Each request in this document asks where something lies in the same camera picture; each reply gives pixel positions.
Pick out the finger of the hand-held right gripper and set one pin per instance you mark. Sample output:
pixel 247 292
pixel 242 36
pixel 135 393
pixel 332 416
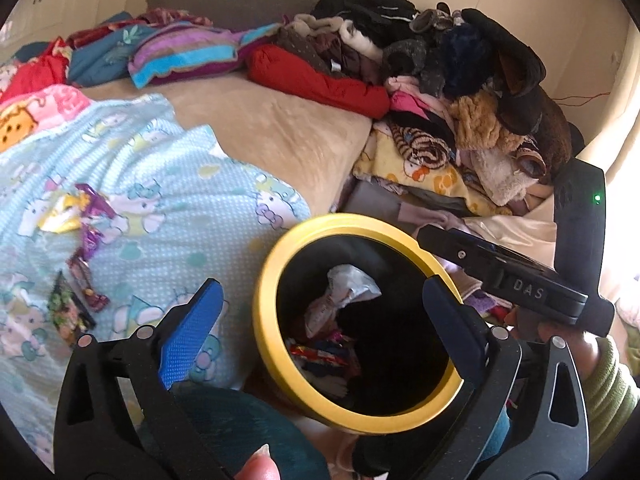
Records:
pixel 455 247

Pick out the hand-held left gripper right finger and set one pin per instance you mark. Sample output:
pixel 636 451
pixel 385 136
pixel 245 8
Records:
pixel 452 320

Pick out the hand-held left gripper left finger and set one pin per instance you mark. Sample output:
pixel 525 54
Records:
pixel 187 335

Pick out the black yellow-rimmed trash bin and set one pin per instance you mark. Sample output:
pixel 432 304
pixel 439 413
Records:
pixel 270 270

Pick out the red snack wrapper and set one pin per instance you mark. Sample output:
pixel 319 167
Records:
pixel 87 282
pixel 320 352

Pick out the person's green sleeved right forearm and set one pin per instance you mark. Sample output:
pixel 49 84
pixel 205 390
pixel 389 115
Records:
pixel 612 390

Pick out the person's right hand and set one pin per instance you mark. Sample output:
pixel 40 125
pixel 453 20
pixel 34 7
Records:
pixel 565 342

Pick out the person's left hand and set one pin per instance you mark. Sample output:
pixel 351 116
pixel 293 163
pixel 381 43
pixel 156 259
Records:
pixel 257 467

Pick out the white cloth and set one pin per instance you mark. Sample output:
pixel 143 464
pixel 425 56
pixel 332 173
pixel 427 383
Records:
pixel 515 227

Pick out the grey folded cloth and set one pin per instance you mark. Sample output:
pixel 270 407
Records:
pixel 400 202

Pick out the yellow printed blanket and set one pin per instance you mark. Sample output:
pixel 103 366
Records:
pixel 400 170

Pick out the person's teal clothing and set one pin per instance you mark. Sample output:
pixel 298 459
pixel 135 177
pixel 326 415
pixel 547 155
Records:
pixel 240 420

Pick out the brown white striped garment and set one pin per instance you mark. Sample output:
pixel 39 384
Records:
pixel 420 147

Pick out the green black wrapper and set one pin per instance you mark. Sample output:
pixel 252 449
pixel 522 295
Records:
pixel 70 310

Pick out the tan fuzzy garment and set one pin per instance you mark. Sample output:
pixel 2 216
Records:
pixel 480 120

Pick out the light blue cat printed blanket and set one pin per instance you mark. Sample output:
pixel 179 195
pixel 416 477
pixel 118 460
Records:
pixel 150 210

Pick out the pink garment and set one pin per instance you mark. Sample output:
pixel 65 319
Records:
pixel 415 100

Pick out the purple foil wrapper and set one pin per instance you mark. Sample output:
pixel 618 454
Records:
pixel 97 205

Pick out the dark brown plush garment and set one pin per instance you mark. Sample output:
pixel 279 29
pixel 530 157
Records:
pixel 530 90

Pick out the gold white wrapper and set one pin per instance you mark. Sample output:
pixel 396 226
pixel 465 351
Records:
pixel 60 212

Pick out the dark blue fuzzy garment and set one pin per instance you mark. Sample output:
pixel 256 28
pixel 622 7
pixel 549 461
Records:
pixel 465 55

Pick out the grey dotted garment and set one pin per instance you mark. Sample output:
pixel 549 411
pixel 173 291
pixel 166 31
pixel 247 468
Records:
pixel 405 52

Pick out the red garment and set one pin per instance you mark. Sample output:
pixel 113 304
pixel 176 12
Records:
pixel 310 80

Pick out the beige blanket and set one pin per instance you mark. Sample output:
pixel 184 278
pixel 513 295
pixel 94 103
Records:
pixel 260 125

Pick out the white fleece garment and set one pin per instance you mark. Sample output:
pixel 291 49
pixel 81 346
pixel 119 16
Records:
pixel 350 35

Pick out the pink bear printed blanket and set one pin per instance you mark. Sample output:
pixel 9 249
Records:
pixel 45 110

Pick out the blue leaf printed blanket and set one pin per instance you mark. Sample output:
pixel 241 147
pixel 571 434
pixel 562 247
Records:
pixel 105 55

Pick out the red floral blanket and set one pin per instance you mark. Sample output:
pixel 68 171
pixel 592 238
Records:
pixel 35 70

